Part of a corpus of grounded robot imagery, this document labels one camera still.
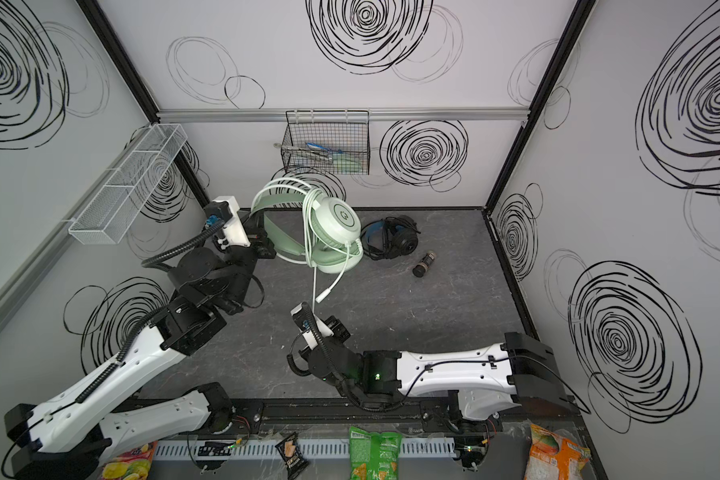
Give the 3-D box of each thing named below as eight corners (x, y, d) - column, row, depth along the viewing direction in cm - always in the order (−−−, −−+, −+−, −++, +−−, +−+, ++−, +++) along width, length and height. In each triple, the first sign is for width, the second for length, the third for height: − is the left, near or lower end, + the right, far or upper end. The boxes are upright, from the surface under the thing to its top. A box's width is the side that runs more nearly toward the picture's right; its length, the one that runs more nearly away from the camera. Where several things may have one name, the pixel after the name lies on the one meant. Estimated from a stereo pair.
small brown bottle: (411, 273, 103) (412, 268, 101) (428, 253, 108) (430, 249, 106) (420, 279, 101) (421, 274, 99) (437, 259, 107) (438, 254, 104)
